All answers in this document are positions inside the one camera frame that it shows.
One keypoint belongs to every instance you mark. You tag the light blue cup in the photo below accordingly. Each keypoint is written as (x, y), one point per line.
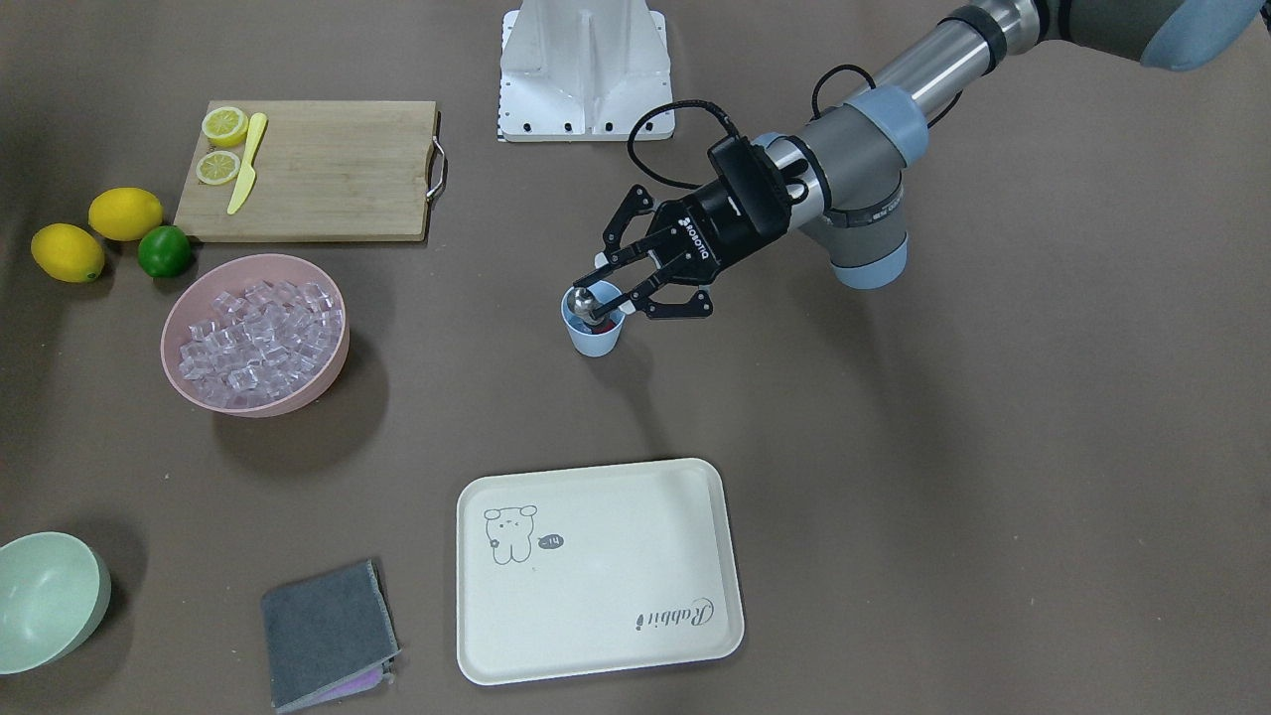
(591, 341)

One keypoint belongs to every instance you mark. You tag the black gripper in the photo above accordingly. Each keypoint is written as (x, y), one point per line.
(717, 232)

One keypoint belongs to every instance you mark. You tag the lemon slice upper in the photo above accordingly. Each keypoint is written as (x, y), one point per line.
(225, 127)

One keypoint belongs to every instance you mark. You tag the yellow lemon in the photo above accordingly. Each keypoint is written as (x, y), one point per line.
(68, 253)
(125, 214)

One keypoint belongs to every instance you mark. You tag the yellow lemon front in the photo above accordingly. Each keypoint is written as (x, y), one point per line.
(68, 253)

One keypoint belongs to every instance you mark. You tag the grey folded cloth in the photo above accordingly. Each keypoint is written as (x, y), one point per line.
(327, 637)

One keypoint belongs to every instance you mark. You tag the green lime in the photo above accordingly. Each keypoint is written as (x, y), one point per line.
(165, 252)

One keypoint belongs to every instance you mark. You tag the mint green bowl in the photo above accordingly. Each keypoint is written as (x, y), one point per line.
(54, 593)

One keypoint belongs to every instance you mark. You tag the metal muddler rod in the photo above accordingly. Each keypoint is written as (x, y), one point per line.
(582, 308)

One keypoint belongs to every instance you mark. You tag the clear ice cubes pile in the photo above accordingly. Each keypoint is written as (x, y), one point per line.
(261, 345)

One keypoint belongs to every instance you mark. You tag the cream rabbit tray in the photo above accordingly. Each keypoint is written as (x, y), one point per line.
(573, 572)

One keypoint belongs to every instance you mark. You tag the yellow lemon back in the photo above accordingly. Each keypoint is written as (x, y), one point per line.
(125, 214)

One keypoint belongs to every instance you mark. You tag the yellow plastic knife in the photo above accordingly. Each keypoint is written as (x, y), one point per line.
(247, 176)

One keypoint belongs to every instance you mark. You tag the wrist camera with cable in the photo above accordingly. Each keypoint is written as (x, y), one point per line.
(750, 177)

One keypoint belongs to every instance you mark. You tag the lemon slice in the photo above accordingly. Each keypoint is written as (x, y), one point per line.
(217, 168)
(225, 127)

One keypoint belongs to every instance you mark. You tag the pink bowl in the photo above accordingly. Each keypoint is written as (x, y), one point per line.
(235, 276)

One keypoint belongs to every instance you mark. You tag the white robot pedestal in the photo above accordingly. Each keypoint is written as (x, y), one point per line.
(583, 71)

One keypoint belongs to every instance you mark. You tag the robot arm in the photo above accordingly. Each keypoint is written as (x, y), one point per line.
(839, 177)

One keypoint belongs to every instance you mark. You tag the wooden cutting board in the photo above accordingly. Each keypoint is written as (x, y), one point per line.
(328, 170)

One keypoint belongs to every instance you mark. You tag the lemon slice lower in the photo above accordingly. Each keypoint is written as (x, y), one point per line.
(217, 168)

